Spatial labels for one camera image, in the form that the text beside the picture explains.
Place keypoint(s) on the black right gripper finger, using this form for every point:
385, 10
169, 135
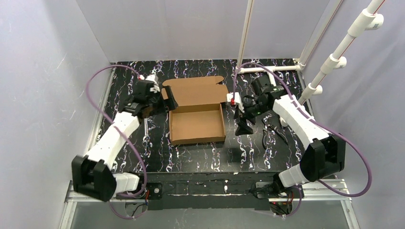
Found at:
239, 108
242, 127

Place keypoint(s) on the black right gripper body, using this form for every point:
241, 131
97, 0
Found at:
241, 111

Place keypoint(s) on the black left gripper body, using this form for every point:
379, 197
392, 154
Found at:
161, 99

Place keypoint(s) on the brown cardboard box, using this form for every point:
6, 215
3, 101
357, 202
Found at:
198, 117

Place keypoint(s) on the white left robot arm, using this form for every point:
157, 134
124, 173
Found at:
92, 175

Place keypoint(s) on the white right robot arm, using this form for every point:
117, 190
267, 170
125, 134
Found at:
325, 152

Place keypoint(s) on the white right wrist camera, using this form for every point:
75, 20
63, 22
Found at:
233, 98

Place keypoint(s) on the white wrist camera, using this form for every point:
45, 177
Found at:
151, 77
233, 98

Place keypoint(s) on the black handled pliers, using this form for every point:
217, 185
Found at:
271, 130

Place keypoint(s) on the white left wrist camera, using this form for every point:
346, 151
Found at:
151, 77

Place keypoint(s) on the white PVC pipe frame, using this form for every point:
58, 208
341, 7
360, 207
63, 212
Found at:
308, 50

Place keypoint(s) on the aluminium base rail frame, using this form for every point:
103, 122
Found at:
220, 190

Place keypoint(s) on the white PVC camera pole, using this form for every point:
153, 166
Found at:
368, 19

